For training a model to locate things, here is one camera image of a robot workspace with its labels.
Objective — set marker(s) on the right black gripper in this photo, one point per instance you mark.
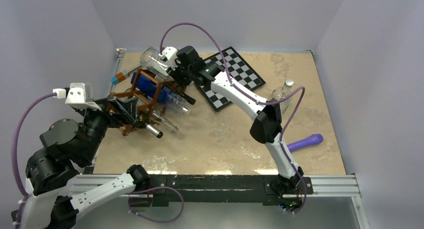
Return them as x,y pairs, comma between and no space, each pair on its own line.
174,73

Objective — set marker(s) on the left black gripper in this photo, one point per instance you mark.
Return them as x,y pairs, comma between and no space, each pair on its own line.
127,111

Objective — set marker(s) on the olive wine bottle tan label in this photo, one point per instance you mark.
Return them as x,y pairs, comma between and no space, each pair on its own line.
144,122

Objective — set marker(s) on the dark green wine bottle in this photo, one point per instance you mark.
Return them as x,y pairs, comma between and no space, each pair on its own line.
181,91

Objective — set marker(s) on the brown wooden wine rack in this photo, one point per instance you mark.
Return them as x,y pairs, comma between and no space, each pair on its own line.
144,102

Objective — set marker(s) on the blue square bottle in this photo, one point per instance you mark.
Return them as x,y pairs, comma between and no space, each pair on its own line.
169,99

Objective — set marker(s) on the clear bottle silver cap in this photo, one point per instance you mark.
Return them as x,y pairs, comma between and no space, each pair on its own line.
150,59

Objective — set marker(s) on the clear glass bottle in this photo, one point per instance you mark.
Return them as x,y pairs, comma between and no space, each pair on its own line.
160,118

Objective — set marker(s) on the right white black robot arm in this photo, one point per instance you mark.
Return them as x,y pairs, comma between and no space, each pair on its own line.
266,117

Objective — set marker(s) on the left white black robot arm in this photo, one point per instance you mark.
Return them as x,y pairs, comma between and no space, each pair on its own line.
67,145

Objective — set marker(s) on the blue orange syringe toy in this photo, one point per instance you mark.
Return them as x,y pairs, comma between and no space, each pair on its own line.
123,75

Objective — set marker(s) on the black white checkerboard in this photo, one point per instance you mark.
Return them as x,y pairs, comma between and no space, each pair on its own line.
241,71

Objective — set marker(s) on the purple toy microphone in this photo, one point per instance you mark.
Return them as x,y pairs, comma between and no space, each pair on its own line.
313,140

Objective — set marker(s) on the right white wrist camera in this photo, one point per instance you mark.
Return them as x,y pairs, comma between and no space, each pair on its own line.
168,56

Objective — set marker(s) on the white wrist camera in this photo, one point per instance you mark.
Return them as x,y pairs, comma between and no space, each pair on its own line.
168,56
78,95

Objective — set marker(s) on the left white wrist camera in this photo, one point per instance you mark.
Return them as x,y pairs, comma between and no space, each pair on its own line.
78,95

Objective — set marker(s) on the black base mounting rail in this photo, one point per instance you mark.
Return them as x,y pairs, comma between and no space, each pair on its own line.
268,190

